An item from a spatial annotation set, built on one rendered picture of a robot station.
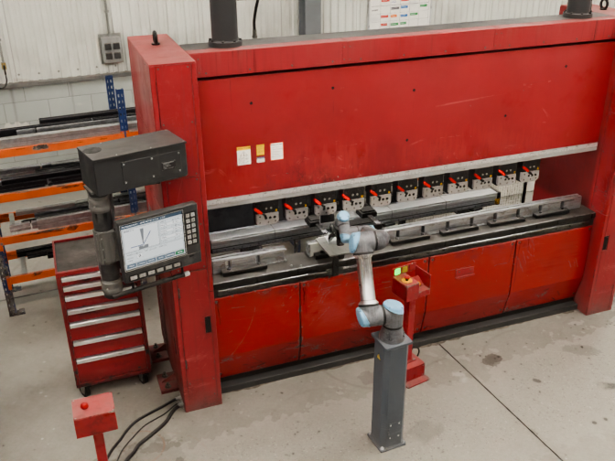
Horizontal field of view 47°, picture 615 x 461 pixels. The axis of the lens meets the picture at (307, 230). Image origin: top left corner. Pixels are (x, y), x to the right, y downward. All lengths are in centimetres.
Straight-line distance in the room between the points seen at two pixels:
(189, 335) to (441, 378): 181
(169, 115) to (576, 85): 289
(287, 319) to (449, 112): 176
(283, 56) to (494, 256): 223
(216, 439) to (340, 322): 116
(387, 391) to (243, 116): 183
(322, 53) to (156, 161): 125
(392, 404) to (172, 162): 192
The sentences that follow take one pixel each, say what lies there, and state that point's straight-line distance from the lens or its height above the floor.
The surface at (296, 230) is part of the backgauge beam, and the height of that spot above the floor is 95.
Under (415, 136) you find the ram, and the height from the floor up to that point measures 163.
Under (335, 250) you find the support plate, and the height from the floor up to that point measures 100.
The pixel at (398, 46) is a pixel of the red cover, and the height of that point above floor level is 224.
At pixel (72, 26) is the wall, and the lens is 812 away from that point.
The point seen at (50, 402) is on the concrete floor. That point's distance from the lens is 522.
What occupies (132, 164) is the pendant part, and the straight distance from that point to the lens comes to 365.
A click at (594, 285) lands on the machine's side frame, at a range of 602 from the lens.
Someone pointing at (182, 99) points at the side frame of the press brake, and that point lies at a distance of 392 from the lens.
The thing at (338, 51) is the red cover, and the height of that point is 224.
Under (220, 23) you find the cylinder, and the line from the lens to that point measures 418.
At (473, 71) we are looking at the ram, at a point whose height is 203.
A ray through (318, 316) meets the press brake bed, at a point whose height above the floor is 47.
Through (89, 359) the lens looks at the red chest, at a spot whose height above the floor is 33.
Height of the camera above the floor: 313
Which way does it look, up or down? 26 degrees down
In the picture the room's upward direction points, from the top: 1 degrees counter-clockwise
